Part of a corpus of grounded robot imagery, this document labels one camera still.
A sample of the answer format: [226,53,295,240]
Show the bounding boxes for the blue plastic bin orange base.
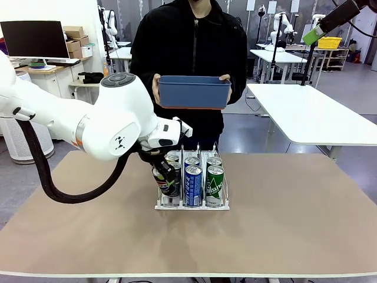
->
[158,75,233,111]

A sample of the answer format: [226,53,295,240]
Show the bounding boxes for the black keyboard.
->
[45,58,81,67]

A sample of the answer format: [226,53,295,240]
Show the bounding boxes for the white lab table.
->
[108,46,133,74]
[249,48,309,86]

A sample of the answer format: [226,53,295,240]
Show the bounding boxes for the black Pepsi can lime accent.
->
[151,164,181,198]

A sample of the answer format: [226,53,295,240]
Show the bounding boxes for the white cylindrical air purifier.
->
[0,70,56,165]

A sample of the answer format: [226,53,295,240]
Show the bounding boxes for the person's right forearm black sleeve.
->
[134,58,157,113]

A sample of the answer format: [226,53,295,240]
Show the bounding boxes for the black camera stand pole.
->
[271,14,283,74]
[300,44,318,87]

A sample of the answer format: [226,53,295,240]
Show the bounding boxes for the yellow plastic crate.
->
[317,37,343,50]

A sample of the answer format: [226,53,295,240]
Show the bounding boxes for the white wire can dispenser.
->
[154,141,231,212]

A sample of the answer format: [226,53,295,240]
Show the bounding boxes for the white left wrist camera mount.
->
[172,116,194,139]

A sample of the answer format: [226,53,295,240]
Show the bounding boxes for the black Pepsi can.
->
[169,162,183,189]

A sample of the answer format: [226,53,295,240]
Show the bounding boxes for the black computer monitor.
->
[0,20,71,60]

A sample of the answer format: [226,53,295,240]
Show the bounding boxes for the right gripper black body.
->
[353,0,377,9]

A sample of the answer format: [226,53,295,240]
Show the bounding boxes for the white shelf rack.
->
[310,47,350,71]

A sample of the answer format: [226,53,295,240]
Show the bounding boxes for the person's left hand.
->
[219,74,233,104]

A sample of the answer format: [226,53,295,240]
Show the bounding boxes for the green Chilsung cider can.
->
[205,165,225,208]
[206,156,223,169]

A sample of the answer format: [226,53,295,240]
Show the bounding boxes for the blue Pocari Sweat can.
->
[184,156,201,169]
[184,165,203,208]

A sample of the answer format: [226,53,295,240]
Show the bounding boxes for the person's left forearm black sleeve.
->
[228,67,249,107]

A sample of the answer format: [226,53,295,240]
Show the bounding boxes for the person's right hand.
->
[151,73,162,106]

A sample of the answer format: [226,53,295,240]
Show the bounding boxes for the black folded clothing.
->
[78,71,104,85]

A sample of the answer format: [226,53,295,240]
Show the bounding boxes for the small white rolling table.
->
[69,79,102,104]

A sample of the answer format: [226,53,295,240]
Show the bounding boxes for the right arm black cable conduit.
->
[332,0,377,38]

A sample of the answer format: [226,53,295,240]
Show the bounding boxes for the white cabinet wooden top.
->
[13,55,115,106]

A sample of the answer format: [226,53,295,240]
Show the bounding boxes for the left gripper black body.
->
[140,150,171,173]

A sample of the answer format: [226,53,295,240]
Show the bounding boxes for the person in black jacket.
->
[129,0,249,154]

